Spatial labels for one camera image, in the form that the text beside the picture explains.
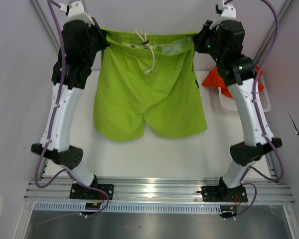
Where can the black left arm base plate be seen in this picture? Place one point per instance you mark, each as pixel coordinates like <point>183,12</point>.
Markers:
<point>83,193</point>

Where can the corner aluminium post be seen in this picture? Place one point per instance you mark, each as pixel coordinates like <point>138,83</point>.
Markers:
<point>41,11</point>
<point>265,46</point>

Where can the right corner aluminium post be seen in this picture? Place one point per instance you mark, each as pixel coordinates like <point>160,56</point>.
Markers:
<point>265,46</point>

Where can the lime green shorts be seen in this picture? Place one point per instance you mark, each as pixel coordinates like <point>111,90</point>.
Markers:
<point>148,80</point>

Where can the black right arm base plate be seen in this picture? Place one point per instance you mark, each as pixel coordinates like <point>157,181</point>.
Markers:
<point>223,194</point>

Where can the white slotted cable duct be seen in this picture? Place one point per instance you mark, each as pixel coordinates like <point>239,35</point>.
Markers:
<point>131,208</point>

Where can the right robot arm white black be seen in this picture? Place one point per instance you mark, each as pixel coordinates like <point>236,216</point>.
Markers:
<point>258,139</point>

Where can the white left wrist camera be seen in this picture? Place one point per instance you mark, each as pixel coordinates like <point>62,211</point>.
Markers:
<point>75,10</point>

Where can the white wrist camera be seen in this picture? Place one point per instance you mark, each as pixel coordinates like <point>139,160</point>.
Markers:
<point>225,11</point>
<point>75,10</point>

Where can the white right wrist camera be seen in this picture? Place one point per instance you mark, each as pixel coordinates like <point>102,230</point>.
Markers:
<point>225,11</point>

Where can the white plastic perforated basket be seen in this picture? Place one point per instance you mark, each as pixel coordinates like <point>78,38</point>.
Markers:
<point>243,93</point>

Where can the aluminium frame rail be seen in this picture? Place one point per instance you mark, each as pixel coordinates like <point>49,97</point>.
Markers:
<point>166,191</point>

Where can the orange shorts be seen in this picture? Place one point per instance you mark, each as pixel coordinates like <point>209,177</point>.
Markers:
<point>213,79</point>

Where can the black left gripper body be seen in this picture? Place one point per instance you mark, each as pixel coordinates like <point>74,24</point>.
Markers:
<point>97,43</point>

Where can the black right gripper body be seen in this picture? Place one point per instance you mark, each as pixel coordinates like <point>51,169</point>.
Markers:
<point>207,44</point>

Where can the left corner aluminium post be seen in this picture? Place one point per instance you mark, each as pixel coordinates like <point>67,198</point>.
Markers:
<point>41,11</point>

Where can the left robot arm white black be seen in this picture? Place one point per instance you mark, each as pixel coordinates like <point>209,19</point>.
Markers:
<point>68,83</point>

